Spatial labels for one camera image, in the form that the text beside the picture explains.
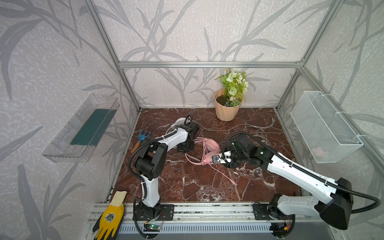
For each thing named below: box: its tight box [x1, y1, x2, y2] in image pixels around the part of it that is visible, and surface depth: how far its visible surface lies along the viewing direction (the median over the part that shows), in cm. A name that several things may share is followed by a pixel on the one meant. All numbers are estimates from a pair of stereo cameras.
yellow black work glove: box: [92, 191, 128, 240], surface depth 71 cm
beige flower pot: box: [214, 89, 243, 122], surface depth 105 cm
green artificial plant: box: [215, 68, 249, 108], surface depth 98 cm
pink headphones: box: [184, 137, 221, 166], surface depth 90 cm
